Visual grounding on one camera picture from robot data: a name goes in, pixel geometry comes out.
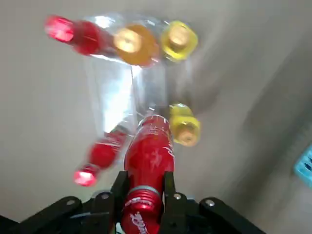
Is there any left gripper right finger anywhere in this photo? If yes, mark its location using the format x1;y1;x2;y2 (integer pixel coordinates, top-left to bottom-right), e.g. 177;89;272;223
158;171;268;234

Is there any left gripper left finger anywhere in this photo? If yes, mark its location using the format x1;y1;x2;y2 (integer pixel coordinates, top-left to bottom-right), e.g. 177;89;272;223
0;170;130;234

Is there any red cola bottle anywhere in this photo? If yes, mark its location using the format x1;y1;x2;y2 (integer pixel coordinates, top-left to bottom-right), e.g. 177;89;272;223
119;114;177;234
44;15;115;56
74;129;127;187

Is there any yellow drink bottle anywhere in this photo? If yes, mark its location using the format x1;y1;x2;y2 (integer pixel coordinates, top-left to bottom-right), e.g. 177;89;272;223
169;102;202;147
160;20;198;62

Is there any clear acrylic bottle tray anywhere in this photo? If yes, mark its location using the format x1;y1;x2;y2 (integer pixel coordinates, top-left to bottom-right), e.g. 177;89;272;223
81;13;171;147

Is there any blue plastic basket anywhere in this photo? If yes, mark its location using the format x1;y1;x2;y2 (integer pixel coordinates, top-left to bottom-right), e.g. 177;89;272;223
293;145;312;189

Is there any orange drink bottle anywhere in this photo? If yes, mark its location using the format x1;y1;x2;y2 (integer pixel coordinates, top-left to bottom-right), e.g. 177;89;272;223
113;23;159;67

